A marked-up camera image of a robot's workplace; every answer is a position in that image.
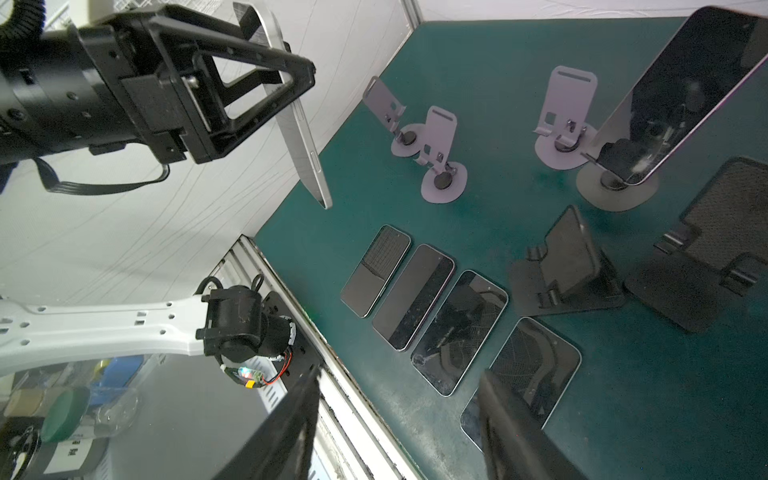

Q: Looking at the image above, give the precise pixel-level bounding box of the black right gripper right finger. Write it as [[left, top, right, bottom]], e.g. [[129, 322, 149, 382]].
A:
[[478, 370, 585, 479]]

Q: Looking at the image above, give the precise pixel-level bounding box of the green lid clear jar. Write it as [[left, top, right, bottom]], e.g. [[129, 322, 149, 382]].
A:
[[40, 386, 140, 443]]

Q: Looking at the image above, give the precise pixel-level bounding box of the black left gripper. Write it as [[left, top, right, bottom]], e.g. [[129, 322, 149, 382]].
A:
[[74, 5, 316, 164]]

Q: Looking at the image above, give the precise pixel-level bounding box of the pink phone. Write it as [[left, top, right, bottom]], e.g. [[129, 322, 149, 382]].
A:
[[582, 6, 767, 186]]

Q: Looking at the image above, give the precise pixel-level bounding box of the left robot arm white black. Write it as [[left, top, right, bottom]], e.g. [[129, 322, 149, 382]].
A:
[[1, 120, 297, 375]]

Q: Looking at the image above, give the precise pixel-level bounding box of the purple phone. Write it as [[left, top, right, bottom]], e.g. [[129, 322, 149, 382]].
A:
[[372, 244, 455, 351]]

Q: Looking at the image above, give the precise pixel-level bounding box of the black folding phone stand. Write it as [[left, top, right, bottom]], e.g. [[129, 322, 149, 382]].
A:
[[508, 205, 626, 317]]

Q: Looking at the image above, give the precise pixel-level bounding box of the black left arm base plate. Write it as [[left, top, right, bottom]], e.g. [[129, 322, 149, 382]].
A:
[[264, 291, 325, 390]]

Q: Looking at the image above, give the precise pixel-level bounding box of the blue object off table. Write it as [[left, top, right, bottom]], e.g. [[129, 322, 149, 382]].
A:
[[91, 355, 144, 388]]

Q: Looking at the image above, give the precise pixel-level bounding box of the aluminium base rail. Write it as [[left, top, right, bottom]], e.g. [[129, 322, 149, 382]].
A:
[[212, 236, 423, 479]]

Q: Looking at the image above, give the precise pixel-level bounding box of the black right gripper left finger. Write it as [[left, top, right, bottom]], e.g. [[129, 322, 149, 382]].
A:
[[215, 369, 320, 479]]

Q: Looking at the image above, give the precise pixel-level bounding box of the silver phone black screen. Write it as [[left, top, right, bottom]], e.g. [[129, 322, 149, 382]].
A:
[[340, 225, 412, 318]]

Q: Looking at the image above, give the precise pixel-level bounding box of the round grey stand back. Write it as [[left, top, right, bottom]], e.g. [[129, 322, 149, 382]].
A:
[[576, 163, 660, 212]]

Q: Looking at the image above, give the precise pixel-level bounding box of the teal phone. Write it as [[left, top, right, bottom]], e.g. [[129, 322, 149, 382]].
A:
[[490, 317, 582, 427]]

